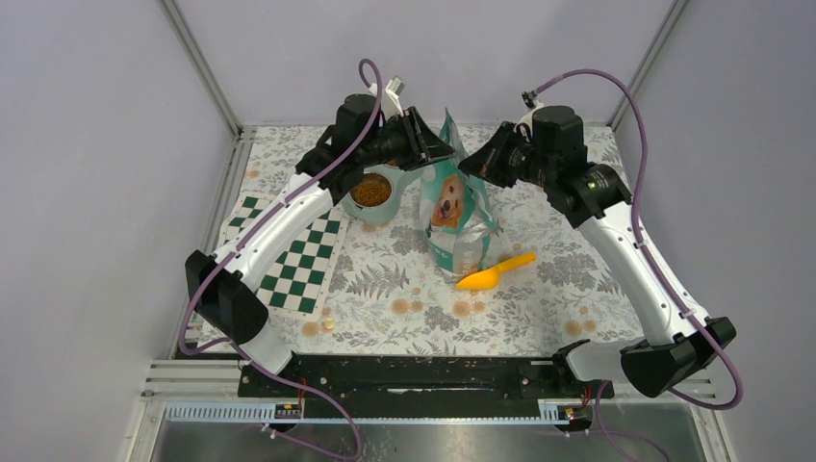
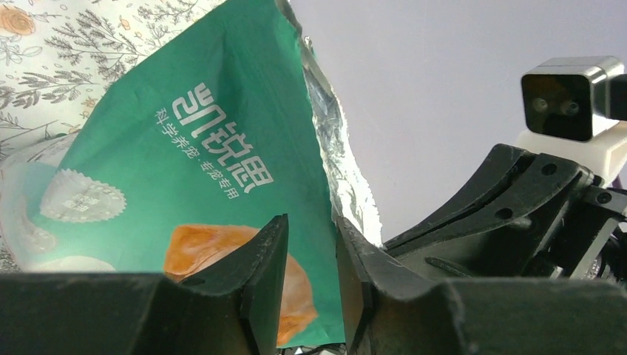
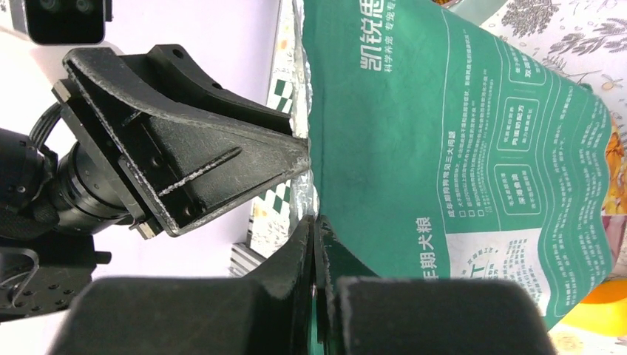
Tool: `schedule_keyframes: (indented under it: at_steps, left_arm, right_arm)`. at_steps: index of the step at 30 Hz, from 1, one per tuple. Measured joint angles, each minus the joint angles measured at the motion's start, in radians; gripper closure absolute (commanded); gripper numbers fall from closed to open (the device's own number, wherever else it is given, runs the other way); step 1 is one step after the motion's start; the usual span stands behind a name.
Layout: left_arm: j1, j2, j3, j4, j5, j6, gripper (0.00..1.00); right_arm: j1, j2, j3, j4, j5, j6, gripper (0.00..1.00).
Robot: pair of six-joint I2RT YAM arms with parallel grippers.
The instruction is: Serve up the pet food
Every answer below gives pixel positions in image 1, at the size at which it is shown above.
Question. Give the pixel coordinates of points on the teal dog food bag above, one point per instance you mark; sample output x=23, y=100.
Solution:
x=455, y=212

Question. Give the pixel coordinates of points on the small cream round piece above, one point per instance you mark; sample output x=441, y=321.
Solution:
x=328, y=324

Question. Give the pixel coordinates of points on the yellow plastic scoop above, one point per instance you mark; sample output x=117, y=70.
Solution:
x=487, y=279

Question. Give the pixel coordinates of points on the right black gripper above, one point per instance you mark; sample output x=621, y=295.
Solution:
x=487, y=162

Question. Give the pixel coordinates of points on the teal double pet bowl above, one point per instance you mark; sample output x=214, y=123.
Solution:
x=376, y=200

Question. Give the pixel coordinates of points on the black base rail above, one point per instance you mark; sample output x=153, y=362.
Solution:
x=417, y=387

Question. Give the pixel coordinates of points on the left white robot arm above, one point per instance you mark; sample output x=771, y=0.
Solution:
x=223, y=284

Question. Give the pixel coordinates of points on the floral tablecloth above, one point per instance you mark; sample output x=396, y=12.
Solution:
x=387, y=295

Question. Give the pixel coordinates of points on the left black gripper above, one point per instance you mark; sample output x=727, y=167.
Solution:
x=423, y=145

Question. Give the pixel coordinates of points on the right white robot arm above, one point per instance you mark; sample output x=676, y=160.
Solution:
x=547, y=149

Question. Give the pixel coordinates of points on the green white checkered mat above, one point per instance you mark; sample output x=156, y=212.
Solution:
x=297, y=284

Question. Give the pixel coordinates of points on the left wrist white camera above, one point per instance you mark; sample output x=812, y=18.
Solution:
x=391, y=104

